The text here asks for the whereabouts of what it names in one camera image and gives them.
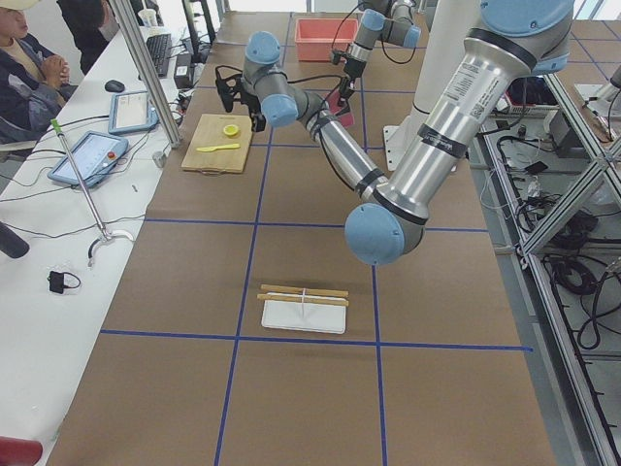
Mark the bamboo cutting board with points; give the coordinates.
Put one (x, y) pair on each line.
(209, 133)

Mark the paper cup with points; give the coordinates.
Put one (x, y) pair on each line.
(148, 17)

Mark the small black strap device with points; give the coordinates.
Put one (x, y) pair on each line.
(59, 282)

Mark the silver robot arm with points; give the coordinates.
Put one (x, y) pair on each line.
(509, 40)
(387, 22)

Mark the pink plastic bin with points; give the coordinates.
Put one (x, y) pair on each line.
(315, 38)

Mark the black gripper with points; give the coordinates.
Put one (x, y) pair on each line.
(348, 69)
(255, 119)

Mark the metal reacher grabber stick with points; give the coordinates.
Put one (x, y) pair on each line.
(106, 235)

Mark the black power adapter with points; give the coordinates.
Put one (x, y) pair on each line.
(184, 71)

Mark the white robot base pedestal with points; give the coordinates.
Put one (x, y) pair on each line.
(448, 23)

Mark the seated person in cap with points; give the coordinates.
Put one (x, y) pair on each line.
(35, 81)

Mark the yellow plastic knife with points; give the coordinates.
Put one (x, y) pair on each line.
(208, 149)

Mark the white rectangular tray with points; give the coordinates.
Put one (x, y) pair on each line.
(324, 315)

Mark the red cylinder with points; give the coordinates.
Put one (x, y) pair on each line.
(19, 452)

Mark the black keyboard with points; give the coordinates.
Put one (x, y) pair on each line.
(159, 49)

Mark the blue teach pendant near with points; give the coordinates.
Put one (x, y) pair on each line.
(95, 153)

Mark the blue teach pendant far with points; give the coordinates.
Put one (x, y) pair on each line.
(131, 112)

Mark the yellow lemon slice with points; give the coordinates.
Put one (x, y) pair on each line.
(231, 130)

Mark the magenta wiping cloth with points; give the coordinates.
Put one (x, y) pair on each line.
(340, 108)

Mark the blue teach pendant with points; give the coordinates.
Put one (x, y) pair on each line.
(131, 112)
(95, 153)

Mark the black computer mouse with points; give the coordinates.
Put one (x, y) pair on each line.
(114, 86)

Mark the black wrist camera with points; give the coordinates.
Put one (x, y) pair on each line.
(227, 87)

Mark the aluminium frame post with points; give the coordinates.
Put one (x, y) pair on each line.
(136, 44)

